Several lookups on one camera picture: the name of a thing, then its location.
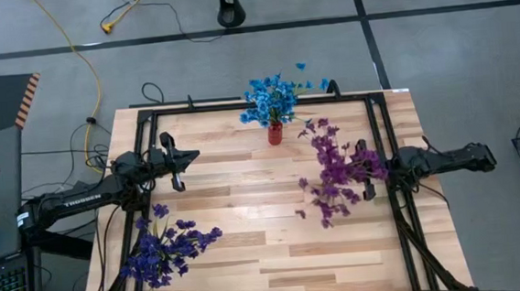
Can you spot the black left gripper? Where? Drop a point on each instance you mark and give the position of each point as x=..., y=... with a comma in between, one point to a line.
x=153, y=164

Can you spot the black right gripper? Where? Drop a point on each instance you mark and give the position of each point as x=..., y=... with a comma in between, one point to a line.
x=396, y=165

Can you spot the purple artificial flower stem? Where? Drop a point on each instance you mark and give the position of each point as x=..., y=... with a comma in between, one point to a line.
x=367, y=163

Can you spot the violet artificial flower stem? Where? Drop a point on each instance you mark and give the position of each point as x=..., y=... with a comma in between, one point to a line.
x=145, y=273
x=186, y=240
x=160, y=210

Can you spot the blue artificial flower stem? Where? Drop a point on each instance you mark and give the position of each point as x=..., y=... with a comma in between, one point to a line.
x=304, y=86
x=270, y=96
x=251, y=115

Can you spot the red ribbed glass vase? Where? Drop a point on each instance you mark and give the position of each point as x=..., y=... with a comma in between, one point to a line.
x=275, y=134

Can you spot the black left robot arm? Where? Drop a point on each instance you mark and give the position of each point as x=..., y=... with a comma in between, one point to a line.
x=85, y=199

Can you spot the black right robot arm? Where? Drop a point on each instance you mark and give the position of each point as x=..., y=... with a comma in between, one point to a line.
x=449, y=160

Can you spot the pile of loose flowers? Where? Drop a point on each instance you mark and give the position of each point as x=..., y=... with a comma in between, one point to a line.
x=193, y=109

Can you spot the black flat bar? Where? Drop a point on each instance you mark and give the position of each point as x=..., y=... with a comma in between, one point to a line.
x=170, y=103

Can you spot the black desk foot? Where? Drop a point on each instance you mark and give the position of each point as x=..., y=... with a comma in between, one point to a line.
x=60, y=246

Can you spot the black stand base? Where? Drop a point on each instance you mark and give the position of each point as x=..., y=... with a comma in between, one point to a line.
x=231, y=14

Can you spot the black triangular bracket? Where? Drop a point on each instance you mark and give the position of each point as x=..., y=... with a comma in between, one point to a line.
x=333, y=87

